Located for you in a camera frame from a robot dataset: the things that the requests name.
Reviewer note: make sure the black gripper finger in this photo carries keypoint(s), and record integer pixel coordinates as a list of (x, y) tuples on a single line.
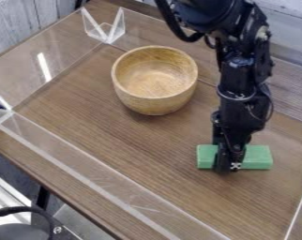
[(228, 160), (216, 128)]

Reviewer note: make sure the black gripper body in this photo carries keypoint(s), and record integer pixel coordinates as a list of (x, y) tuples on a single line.
[(244, 113)]

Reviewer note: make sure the green rectangular block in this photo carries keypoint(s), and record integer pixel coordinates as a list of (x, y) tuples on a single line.
[(258, 159)]

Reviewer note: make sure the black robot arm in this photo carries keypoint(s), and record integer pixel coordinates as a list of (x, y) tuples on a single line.
[(235, 29)]

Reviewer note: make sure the brown wooden bowl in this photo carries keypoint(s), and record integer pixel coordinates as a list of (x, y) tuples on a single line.
[(153, 79)]

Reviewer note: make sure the clear acrylic front barrier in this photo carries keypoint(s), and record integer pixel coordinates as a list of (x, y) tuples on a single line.
[(141, 215)]

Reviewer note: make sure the black table leg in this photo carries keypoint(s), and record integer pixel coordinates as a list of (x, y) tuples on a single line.
[(43, 198)]

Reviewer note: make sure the clear acrylic corner bracket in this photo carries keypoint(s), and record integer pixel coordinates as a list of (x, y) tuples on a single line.
[(105, 32)]

